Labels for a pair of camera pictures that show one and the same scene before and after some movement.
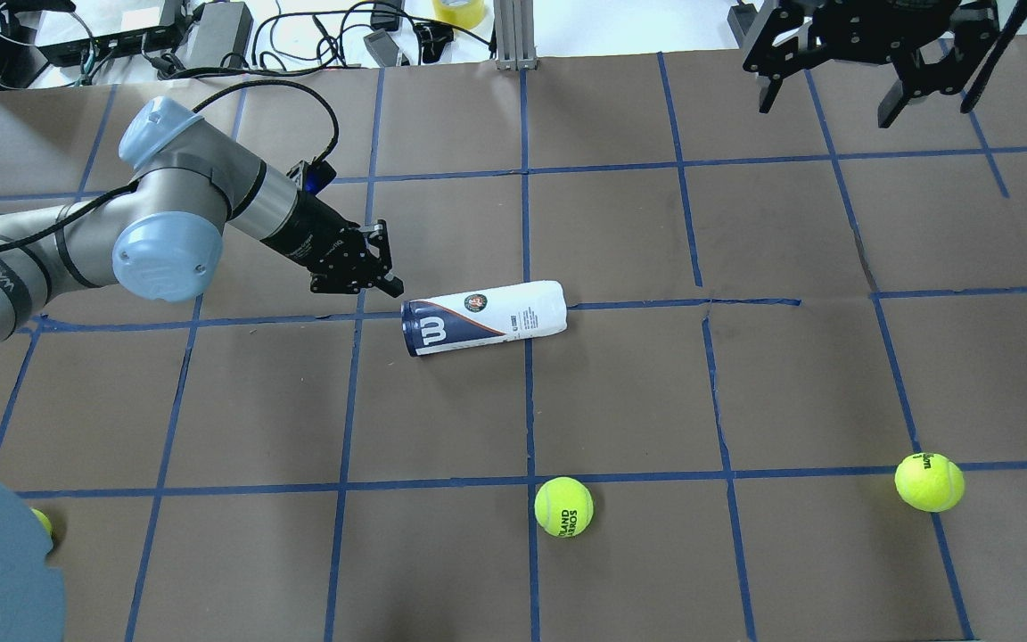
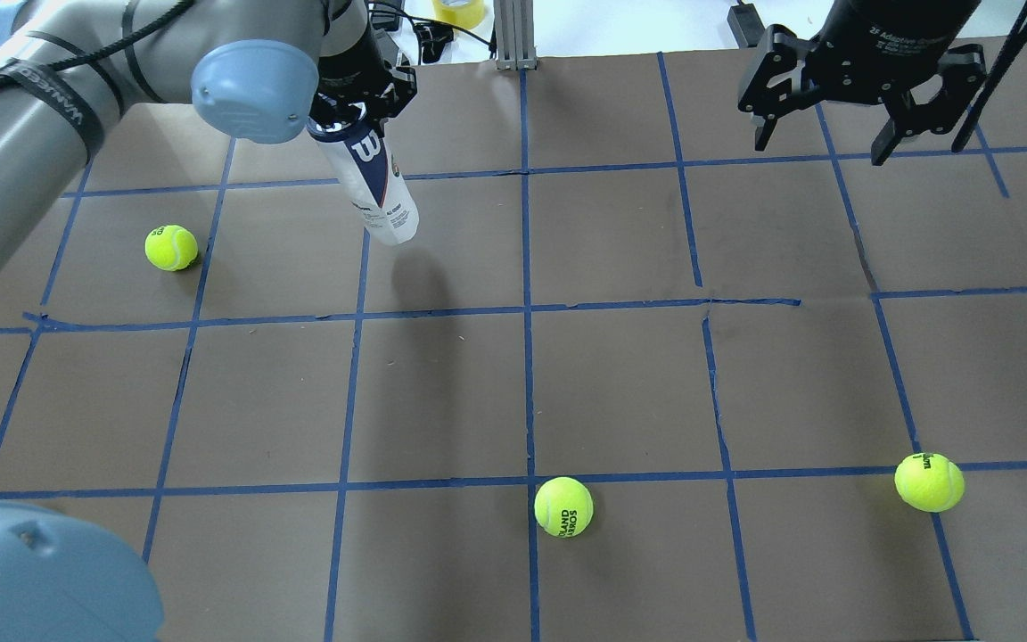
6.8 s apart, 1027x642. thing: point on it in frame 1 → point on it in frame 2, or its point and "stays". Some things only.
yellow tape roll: x=463 y=13 stays
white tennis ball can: x=483 y=316 → x=368 y=170
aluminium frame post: x=515 y=35 stays
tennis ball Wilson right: x=929 y=482 stays
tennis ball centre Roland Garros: x=563 y=506 stays
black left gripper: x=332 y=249 → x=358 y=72
